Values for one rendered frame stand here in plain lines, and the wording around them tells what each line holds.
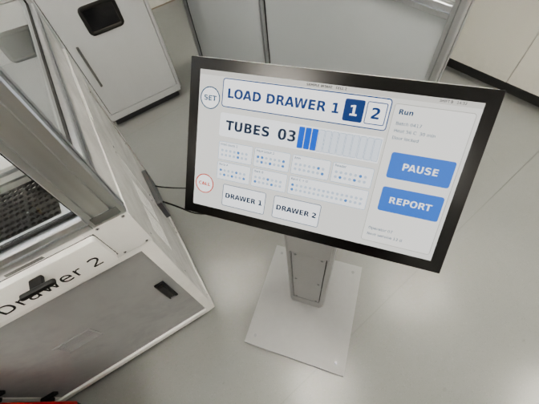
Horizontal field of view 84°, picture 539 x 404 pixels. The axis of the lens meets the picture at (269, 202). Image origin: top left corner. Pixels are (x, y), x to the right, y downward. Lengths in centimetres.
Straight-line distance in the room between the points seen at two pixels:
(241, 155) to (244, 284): 109
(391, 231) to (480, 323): 120
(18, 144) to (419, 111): 63
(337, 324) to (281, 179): 103
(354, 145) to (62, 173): 52
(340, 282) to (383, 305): 22
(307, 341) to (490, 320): 83
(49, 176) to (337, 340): 124
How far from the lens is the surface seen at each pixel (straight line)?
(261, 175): 58
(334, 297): 152
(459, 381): 164
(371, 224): 57
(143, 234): 84
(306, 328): 149
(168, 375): 161
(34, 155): 63
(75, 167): 65
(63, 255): 81
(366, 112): 54
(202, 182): 64
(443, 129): 55
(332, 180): 55
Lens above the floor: 150
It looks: 57 degrees down
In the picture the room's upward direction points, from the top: 9 degrees counter-clockwise
